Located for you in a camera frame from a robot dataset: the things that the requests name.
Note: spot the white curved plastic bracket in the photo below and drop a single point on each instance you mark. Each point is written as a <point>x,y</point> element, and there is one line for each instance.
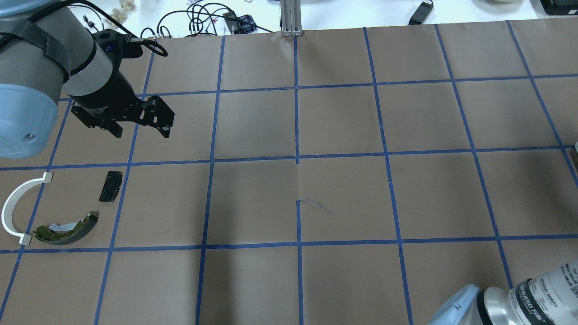
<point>10,205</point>

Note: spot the black brake pad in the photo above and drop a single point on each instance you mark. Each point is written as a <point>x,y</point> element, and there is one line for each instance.
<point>111,186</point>

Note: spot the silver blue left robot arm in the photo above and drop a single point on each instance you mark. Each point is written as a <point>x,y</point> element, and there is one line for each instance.
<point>45,51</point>

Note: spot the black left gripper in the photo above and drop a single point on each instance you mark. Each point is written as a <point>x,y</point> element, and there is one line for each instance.
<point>109,91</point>

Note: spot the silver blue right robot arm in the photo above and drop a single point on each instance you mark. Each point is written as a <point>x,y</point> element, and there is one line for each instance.
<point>322,226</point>

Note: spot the aluminium frame post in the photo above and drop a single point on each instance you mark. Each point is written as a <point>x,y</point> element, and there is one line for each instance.
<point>290,13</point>

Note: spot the black power adapter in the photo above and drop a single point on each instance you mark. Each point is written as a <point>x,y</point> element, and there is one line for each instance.
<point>421,13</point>

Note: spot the green brake shoe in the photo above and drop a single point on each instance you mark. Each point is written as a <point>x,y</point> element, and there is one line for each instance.
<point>65,234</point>

